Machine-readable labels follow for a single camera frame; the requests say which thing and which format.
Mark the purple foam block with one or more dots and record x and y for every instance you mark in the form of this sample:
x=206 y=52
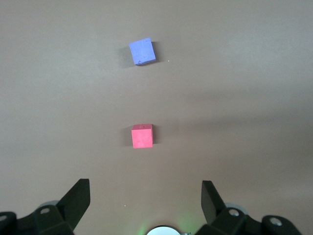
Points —
x=142 y=52

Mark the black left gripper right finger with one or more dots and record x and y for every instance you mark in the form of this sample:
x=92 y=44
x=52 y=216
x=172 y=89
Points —
x=210 y=203

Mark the red foam block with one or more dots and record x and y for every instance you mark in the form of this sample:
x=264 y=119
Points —
x=142 y=138

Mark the brown table mat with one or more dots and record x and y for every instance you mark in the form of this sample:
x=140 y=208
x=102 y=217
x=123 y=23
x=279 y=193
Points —
x=49 y=98

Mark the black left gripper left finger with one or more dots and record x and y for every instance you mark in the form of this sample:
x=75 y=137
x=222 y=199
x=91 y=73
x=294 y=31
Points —
x=73 y=203

